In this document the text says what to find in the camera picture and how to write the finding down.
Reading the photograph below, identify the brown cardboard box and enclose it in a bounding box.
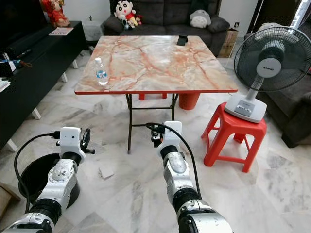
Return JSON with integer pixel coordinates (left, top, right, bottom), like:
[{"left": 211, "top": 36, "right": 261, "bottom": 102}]
[{"left": 218, "top": 28, "right": 239, "bottom": 59}]

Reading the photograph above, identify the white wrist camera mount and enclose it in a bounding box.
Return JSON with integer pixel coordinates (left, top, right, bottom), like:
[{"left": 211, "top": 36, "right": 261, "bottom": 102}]
[
  {"left": 161, "top": 121, "right": 183, "bottom": 149},
  {"left": 59, "top": 127, "right": 83, "bottom": 155}
]

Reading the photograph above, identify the white paper scrap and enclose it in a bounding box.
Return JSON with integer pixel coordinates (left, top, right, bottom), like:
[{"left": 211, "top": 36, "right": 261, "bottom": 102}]
[{"left": 98, "top": 166, "right": 116, "bottom": 180}]

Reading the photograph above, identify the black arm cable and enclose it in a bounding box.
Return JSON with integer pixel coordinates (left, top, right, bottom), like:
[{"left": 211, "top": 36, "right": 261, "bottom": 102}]
[
  {"left": 13, "top": 132, "right": 62, "bottom": 214},
  {"left": 145, "top": 122, "right": 203, "bottom": 188}
]

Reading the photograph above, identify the black soundbar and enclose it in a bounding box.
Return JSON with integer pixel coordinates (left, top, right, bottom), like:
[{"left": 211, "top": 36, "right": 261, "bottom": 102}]
[{"left": 7, "top": 27, "right": 55, "bottom": 58}]

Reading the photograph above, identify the grey round plush toy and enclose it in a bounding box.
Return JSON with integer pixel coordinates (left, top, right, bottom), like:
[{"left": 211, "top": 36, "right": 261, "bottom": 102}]
[{"left": 189, "top": 9, "right": 212, "bottom": 29}]

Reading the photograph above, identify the black wedge-shaped stand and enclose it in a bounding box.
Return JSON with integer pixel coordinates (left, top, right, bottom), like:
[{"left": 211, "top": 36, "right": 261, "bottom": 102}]
[{"left": 176, "top": 35, "right": 189, "bottom": 47}]

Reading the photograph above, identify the black round rubbish bin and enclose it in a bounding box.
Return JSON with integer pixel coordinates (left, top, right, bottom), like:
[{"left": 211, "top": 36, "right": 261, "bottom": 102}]
[{"left": 18, "top": 152, "right": 81, "bottom": 210}]

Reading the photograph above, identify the red and gold statue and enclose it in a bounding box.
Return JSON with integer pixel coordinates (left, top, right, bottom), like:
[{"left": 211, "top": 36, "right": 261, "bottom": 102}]
[{"left": 40, "top": 0, "right": 71, "bottom": 28}]

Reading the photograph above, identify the black flat-screen television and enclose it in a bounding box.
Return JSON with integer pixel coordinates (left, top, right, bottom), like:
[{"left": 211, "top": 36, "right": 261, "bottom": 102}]
[{"left": 0, "top": 0, "right": 50, "bottom": 54}]

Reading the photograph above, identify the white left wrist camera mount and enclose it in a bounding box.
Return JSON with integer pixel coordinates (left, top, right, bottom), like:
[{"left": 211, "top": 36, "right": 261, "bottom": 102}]
[{"left": 59, "top": 127, "right": 83, "bottom": 155}]

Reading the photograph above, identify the white paper stack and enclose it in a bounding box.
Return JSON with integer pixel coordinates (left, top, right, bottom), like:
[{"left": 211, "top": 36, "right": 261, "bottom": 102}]
[{"left": 0, "top": 78, "right": 12, "bottom": 93}]

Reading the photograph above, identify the red plastic stool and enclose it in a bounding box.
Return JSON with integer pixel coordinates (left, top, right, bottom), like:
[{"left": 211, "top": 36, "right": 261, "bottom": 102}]
[{"left": 202, "top": 101, "right": 268, "bottom": 173}]

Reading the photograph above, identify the black long TV cabinet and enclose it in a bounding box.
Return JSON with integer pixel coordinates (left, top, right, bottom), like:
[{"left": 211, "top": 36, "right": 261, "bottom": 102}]
[{"left": 0, "top": 21, "right": 87, "bottom": 152}]

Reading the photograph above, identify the marble-pattern folding table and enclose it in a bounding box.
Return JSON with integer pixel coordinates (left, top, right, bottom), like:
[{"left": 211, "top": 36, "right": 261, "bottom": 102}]
[{"left": 74, "top": 35, "right": 239, "bottom": 155}]

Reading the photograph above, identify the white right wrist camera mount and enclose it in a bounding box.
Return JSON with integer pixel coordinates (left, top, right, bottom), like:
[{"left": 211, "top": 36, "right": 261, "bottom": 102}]
[{"left": 161, "top": 121, "right": 183, "bottom": 149}]

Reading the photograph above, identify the white lace-covered side table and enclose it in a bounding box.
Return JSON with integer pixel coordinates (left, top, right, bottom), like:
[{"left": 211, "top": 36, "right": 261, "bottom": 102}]
[{"left": 82, "top": 21, "right": 104, "bottom": 43}]

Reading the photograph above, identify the white and red booklet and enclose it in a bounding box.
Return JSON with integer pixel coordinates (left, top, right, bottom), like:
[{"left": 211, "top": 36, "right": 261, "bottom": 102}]
[{"left": 49, "top": 27, "right": 74, "bottom": 37}]

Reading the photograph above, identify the clear plastic water bottle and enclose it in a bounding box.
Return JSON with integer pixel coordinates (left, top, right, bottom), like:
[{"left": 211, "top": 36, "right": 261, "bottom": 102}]
[{"left": 95, "top": 57, "right": 109, "bottom": 86}]

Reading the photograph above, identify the dark grey fabric sofa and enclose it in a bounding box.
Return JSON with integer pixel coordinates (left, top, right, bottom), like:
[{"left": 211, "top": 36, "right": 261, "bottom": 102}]
[{"left": 102, "top": 0, "right": 231, "bottom": 52}]

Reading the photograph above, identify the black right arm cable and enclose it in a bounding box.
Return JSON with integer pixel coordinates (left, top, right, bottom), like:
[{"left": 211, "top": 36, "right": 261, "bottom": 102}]
[{"left": 145, "top": 122, "right": 203, "bottom": 188}]

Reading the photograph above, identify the grey table fan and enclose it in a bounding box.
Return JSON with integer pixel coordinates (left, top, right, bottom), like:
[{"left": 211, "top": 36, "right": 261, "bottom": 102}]
[{"left": 224, "top": 25, "right": 311, "bottom": 124}]

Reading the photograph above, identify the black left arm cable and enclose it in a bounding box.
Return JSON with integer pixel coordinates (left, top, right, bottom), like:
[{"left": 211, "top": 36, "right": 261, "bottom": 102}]
[{"left": 13, "top": 132, "right": 62, "bottom": 214}]

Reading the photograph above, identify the cartoon boy plush doll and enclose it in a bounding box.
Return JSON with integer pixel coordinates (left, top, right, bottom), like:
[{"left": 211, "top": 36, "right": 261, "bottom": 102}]
[{"left": 114, "top": 0, "right": 138, "bottom": 28}]

